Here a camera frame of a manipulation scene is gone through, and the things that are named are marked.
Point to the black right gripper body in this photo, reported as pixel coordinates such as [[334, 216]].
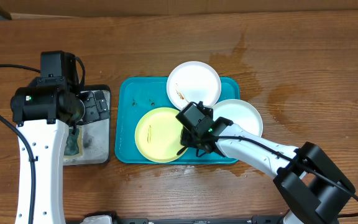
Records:
[[190, 136]]

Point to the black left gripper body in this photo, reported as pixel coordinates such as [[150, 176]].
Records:
[[94, 111]]

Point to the yellow-green plate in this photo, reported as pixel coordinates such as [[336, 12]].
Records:
[[158, 134]]

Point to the green and yellow sponge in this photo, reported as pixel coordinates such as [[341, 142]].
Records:
[[73, 146]]

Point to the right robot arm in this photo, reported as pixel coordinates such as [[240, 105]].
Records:
[[311, 184]]

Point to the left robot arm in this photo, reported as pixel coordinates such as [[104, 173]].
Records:
[[61, 122]]

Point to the black tray with soapy water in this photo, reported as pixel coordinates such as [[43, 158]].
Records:
[[95, 138]]

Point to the teal plastic serving tray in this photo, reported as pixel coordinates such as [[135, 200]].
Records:
[[139, 95]]

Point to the pink-rimmed white plate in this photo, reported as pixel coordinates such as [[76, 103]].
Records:
[[193, 81]]

